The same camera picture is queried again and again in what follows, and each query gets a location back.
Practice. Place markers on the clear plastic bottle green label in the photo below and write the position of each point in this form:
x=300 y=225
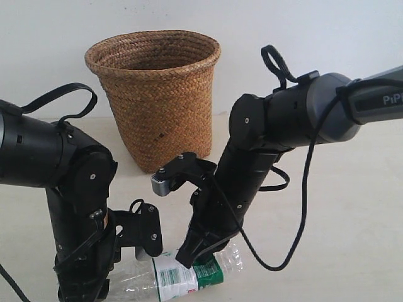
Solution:
x=163 y=278

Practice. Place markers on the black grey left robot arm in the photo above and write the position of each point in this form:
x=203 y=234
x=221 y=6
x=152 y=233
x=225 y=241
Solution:
x=75 y=171

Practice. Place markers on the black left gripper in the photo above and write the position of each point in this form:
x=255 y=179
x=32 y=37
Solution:
x=86 y=279

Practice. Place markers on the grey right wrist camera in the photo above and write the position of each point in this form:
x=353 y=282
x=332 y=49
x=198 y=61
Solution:
x=185 y=167

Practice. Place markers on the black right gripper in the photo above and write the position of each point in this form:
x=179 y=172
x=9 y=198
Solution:
x=214 y=222

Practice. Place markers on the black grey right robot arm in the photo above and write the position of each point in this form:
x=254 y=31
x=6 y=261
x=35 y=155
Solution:
x=322 y=109

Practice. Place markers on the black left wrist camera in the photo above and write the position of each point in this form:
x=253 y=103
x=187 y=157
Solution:
x=141 y=229

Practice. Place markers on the brown woven wicker basket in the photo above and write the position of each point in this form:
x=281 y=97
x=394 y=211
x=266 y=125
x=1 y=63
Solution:
x=159 y=87

